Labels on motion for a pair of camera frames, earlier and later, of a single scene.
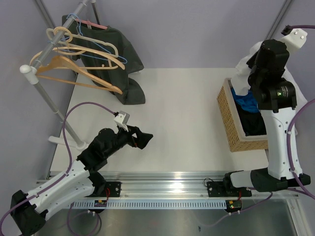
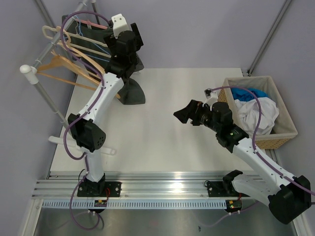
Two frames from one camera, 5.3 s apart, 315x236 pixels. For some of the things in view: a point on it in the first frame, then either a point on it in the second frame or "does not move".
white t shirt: x=240 y=83 -> x=249 y=113
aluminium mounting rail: x=177 y=184 does not move
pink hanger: x=94 y=24 does not move
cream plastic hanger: x=119 y=63 -> x=81 y=54
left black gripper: x=141 y=138 -> x=110 y=41
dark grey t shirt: x=110 y=57 does not move
